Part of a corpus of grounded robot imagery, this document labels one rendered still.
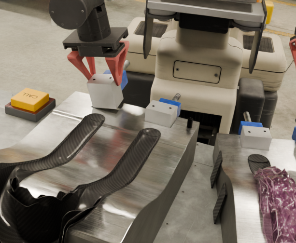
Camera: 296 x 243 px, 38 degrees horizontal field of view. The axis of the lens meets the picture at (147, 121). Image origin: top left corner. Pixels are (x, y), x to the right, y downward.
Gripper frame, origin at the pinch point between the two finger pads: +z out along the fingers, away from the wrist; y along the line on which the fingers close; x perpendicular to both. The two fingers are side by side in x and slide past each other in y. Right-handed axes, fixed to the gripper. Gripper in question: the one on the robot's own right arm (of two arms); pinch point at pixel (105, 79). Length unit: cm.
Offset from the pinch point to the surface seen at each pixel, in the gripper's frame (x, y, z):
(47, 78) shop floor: 148, -131, 91
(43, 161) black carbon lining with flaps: -21.3, -1.7, 2.2
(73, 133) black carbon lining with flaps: -11.5, -2.0, 4.1
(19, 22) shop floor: 231, -207, 87
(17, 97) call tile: 1.5, -23.6, 6.4
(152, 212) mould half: -24.2, 16.7, 6.6
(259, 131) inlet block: 3.9, 27.5, 12.1
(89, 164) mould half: -18.4, 4.3, 4.4
